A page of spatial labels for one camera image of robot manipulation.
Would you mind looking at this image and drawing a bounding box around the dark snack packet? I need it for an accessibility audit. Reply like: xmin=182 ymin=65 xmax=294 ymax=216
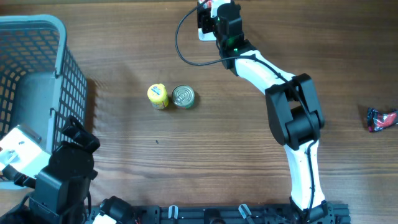
xmin=367 ymin=108 xmax=397 ymax=133

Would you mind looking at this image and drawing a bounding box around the white barcode scanner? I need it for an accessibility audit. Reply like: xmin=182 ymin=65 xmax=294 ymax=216
xmin=197 ymin=0 xmax=218 ymax=42

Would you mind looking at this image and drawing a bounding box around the green tin can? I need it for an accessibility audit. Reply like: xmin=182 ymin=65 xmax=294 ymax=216
xmin=172 ymin=85 xmax=195 ymax=109

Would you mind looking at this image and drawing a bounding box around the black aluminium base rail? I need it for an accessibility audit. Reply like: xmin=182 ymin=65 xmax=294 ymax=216
xmin=83 ymin=203 xmax=352 ymax=224

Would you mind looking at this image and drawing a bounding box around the grey plastic basket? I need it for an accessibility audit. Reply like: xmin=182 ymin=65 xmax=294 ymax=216
xmin=1 ymin=14 xmax=88 ymax=153

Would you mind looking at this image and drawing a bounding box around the red white small carton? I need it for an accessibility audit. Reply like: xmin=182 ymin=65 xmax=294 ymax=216
xmin=200 ymin=0 xmax=212 ymax=9

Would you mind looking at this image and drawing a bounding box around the yellow lidded jar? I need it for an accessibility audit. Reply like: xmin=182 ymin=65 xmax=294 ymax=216
xmin=147 ymin=83 xmax=169 ymax=110

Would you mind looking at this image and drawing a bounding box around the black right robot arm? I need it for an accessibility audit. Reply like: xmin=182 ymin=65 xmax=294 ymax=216
xmin=197 ymin=1 xmax=325 ymax=223

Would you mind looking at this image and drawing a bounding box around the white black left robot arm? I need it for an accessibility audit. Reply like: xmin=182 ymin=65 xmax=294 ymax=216
xmin=1 ymin=115 xmax=100 ymax=223

